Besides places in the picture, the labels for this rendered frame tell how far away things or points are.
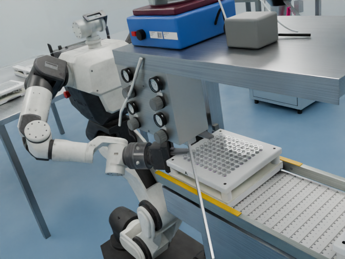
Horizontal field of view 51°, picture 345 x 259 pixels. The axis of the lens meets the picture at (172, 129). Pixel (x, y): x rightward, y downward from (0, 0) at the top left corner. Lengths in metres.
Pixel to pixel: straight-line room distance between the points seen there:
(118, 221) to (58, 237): 0.73
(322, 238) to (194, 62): 0.50
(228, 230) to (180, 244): 1.04
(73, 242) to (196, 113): 1.78
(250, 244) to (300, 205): 0.17
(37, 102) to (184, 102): 0.58
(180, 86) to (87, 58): 0.60
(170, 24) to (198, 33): 0.07
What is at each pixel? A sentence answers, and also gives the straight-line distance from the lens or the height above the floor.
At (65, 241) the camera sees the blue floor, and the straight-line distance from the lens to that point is 2.57.
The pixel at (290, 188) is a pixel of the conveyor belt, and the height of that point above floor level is 0.91.
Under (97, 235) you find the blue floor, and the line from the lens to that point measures 2.51.
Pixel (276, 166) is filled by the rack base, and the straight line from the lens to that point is 1.10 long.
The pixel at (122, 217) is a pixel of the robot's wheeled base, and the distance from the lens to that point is 1.99.
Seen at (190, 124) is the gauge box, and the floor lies 1.16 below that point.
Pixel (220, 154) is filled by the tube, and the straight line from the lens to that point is 1.06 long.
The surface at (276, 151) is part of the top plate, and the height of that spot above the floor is 0.99.
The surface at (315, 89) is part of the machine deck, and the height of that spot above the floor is 1.33.
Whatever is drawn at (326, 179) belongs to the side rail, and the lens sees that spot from 1.07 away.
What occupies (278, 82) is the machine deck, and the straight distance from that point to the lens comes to 0.61.
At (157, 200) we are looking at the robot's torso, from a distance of 1.51.
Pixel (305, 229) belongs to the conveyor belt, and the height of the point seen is 0.91.
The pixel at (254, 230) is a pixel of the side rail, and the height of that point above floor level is 0.93.
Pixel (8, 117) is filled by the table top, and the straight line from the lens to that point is 2.28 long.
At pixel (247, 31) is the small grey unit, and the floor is 1.38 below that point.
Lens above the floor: 1.54
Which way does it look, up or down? 25 degrees down
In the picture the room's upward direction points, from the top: 11 degrees counter-clockwise
